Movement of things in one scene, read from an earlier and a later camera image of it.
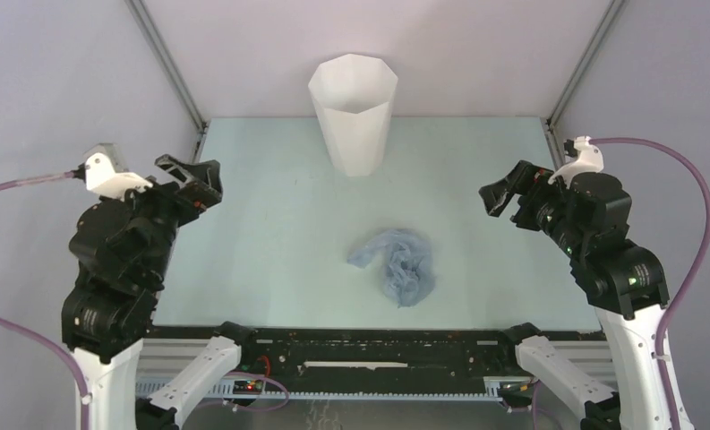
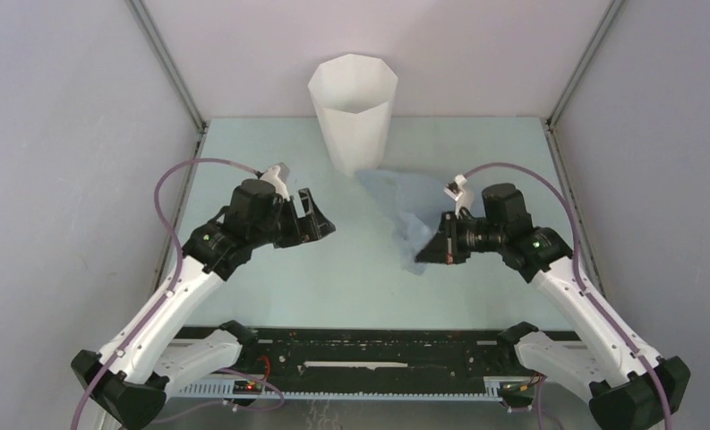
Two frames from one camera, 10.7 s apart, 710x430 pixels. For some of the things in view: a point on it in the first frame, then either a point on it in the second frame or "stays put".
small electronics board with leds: [247, 387] stays put
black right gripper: [524, 175] to [444, 247]
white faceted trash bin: [352, 98] stays put
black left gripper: [195, 196] to [317, 225]
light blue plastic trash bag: [408, 266] to [411, 205]
